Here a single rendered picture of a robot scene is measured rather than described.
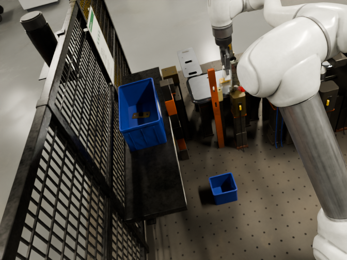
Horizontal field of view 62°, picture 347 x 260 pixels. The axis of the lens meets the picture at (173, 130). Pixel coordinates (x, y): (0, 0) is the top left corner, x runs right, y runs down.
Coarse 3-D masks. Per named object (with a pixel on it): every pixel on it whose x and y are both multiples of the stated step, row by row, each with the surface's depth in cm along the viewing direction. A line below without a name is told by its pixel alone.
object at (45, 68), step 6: (60, 30) 91; (78, 36) 115; (84, 36) 119; (72, 48) 109; (66, 60) 103; (72, 60) 97; (78, 60) 104; (66, 66) 100; (72, 66) 99; (78, 66) 102; (42, 72) 101; (66, 72) 97; (72, 72) 101; (42, 78) 98; (72, 78) 102
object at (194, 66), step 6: (192, 48) 174; (180, 54) 172; (186, 54) 171; (192, 54) 169; (180, 60) 167; (186, 60) 166; (186, 66) 162; (192, 66) 161; (198, 66) 160; (186, 72) 158; (198, 72) 155
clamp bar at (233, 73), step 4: (232, 56) 120; (232, 60) 120; (236, 60) 119; (232, 64) 118; (236, 64) 118; (232, 68) 120; (232, 72) 122; (236, 72) 122; (232, 76) 123; (236, 76) 124; (232, 80) 125; (236, 80) 126; (232, 84) 127; (236, 84) 128; (232, 88) 129
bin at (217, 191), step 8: (216, 176) 132; (224, 176) 133; (232, 176) 130; (216, 184) 137; (224, 184) 138; (232, 184) 136; (216, 192) 136; (224, 192) 126; (232, 192) 127; (216, 200) 129; (224, 200) 130; (232, 200) 131
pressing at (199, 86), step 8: (328, 64) 138; (216, 72) 152; (192, 80) 152; (200, 80) 150; (208, 80) 149; (216, 80) 147; (192, 88) 147; (200, 88) 146; (208, 88) 144; (224, 88) 142; (192, 96) 143; (200, 96) 141; (208, 96) 140; (224, 96) 138
